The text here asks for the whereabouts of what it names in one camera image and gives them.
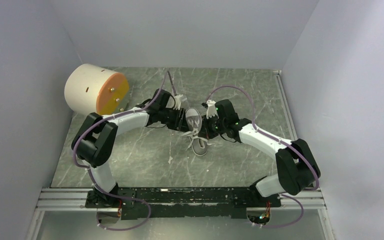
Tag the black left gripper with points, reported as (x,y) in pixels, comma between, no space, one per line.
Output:
(180,123)

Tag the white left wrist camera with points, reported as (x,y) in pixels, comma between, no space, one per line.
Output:
(178,100)

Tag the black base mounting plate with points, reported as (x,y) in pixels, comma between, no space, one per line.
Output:
(138,203)

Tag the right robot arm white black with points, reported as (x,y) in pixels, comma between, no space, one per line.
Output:
(295,163)

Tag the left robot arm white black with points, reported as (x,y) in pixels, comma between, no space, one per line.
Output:
(94,142)

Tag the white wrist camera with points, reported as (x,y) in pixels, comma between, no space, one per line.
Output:
(178,100)
(211,110)

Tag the white shoelace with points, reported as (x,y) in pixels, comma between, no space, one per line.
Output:
(198,144)

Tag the aluminium frame rail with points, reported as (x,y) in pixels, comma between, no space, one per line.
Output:
(73,200)

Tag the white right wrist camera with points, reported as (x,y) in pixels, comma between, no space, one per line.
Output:
(211,110)

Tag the grey canvas sneaker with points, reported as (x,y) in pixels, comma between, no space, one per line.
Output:
(192,112)

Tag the cream cylinder with orange face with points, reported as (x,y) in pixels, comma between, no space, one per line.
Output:
(94,89)

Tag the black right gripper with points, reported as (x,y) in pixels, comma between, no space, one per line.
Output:
(206,132)

